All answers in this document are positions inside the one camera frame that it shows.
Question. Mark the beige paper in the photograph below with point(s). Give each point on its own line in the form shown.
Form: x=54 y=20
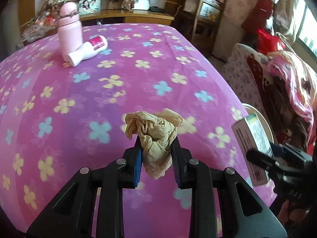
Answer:
x=156 y=133

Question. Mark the framed couple photo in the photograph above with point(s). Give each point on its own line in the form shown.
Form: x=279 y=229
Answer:
x=89 y=6

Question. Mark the person's right hand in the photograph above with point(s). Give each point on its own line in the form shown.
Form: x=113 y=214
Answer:
x=291 y=216

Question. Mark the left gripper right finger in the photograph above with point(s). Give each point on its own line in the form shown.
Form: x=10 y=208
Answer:
x=189 y=172

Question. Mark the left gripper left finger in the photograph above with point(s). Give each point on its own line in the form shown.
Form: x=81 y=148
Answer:
x=125 y=172

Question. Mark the wooden chair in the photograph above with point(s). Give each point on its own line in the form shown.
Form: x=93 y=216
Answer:
x=199 y=22

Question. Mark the pink thermos bottle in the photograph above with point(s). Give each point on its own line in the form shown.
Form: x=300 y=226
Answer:
x=69 y=29

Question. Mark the floral covered sofa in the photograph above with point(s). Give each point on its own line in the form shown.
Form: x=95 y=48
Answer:
x=246 y=75

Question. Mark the white green small box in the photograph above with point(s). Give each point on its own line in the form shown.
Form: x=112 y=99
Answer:
x=250 y=134

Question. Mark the wooden tv cabinet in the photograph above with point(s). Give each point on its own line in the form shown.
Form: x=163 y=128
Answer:
x=48 y=20

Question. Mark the white trash bucket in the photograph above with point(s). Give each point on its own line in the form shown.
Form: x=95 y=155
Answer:
x=252 y=110

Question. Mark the purple floral tablecloth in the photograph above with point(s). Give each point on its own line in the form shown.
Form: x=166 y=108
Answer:
x=56 y=118

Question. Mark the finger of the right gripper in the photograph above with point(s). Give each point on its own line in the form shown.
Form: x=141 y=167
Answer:
x=264 y=161

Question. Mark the pink blanket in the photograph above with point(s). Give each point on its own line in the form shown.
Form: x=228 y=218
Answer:
x=300 y=84

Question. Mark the white bottle pink label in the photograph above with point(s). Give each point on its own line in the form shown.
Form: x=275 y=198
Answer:
x=88 y=50

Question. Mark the red plastic bag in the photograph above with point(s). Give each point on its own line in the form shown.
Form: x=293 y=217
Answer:
x=267 y=43

